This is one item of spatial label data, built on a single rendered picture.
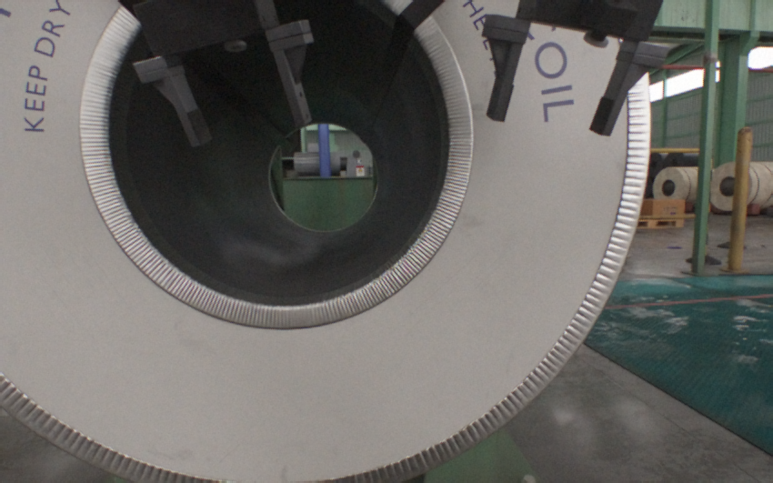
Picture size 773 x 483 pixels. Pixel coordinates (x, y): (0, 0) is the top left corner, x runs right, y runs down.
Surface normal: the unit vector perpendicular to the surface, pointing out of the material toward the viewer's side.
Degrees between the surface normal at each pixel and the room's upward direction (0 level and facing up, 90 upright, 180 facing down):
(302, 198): 90
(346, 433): 90
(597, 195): 90
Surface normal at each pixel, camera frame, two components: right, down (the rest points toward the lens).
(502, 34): 0.09, 0.51
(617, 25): 0.03, 0.79
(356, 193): 0.11, 0.11
